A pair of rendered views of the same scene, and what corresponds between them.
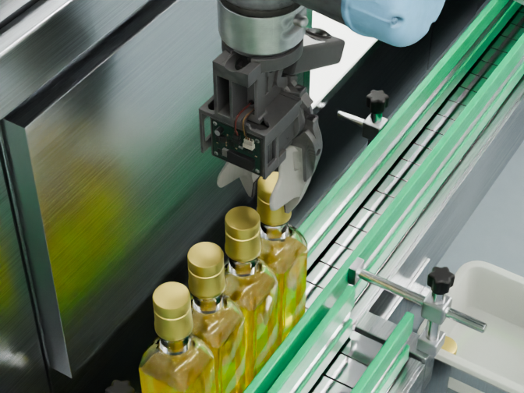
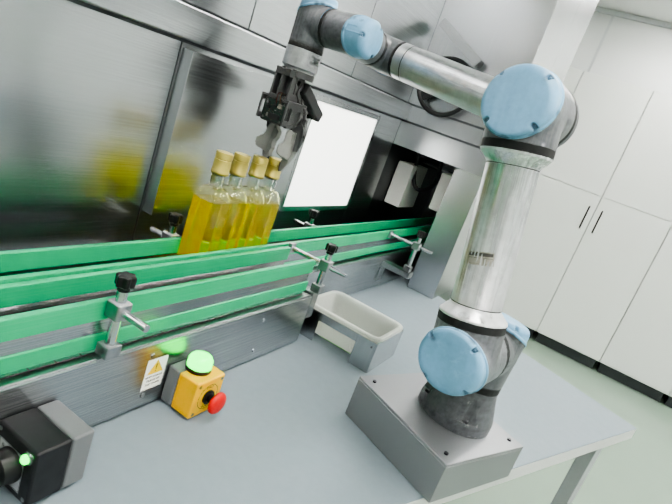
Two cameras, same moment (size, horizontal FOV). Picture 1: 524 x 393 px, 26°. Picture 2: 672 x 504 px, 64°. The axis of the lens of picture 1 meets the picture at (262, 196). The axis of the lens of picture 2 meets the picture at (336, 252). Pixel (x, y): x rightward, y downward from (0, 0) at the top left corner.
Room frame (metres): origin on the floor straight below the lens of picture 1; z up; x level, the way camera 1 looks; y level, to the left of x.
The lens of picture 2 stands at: (-0.39, -0.05, 1.33)
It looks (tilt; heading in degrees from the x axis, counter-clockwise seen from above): 15 degrees down; 353
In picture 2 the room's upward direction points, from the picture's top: 20 degrees clockwise
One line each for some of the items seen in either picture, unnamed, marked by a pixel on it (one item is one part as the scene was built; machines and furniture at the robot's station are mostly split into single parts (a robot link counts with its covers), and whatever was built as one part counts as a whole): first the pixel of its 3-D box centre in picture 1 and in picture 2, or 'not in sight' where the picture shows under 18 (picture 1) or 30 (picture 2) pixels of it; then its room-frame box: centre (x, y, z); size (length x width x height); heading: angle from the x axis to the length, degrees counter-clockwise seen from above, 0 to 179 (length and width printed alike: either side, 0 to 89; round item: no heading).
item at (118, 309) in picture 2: not in sight; (127, 324); (0.32, 0.10, 0.94); 0.07 x 0.04 x 0.13; 58
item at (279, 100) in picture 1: (257, 94); (287, 98); (0.80, 0.00, 1.29); 0.09 x 0.08 x 0.12; 147
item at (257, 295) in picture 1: (244, 334); (238, 232); (0.77, 0.02, 0.99); 0.06 x 0.06 x 0.21; 59
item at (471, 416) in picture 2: not in sight; (463, 392); (0.54, -0.51, 0.88); 0.15 x 0.15 x 0.10
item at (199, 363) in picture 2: not in sight; (200, 361); (0.45, 0.00, 0.84); 0.04 x 0.04 x 0.03
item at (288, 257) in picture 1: (273, 299); (254, 230); (0.82, -0.01, 0.99); 0.06 x 0.06 x 0.21; 57
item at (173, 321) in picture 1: (172, 310); (222, 162); (0.67, 0.08, 1.14); 0.04 x 0.04 x 0.04
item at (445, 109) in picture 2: not in sight; (446, 87); (1.62, -0.48, 1.49); 0.21 x 0.05 x 0.21; 58
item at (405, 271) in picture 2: not in sight; (404, 258); (1.39, -0.52, 0.90); 0.17 x 0.05 x 0.23; 58
